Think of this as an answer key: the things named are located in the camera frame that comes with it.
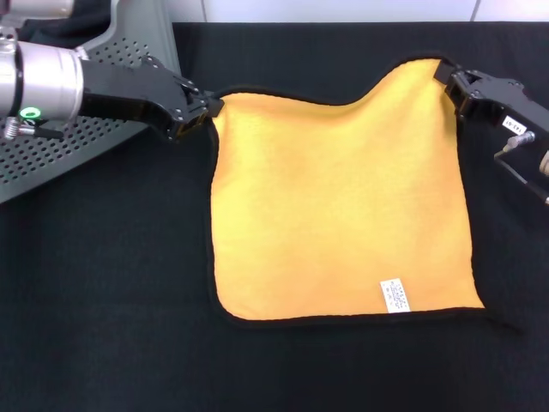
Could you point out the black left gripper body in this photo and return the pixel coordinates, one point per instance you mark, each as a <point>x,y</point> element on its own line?
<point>128,94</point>

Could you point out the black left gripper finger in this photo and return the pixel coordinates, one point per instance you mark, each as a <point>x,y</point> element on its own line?
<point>193,120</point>
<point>206,101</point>

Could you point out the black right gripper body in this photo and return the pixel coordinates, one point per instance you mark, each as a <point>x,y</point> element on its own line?
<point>510,103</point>

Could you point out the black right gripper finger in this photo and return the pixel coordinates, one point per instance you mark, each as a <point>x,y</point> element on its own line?
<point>454,74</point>
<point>462,101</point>

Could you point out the yellow towel with black trim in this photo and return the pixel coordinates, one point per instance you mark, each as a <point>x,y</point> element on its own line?
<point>334,197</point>

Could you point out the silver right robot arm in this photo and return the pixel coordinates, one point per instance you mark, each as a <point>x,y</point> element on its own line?
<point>545,163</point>

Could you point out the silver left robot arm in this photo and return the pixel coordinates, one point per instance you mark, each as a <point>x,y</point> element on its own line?
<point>43,77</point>

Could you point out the grey perforated storage box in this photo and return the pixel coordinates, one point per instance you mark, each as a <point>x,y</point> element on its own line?
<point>107,141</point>

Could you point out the black cloth box liner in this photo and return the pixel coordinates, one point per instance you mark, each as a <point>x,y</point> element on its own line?
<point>86,21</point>

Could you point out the black tablecloth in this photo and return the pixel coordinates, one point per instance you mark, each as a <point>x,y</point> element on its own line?
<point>128,279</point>

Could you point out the silver right connector plug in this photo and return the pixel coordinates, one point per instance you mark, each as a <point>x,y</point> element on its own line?
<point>519,141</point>

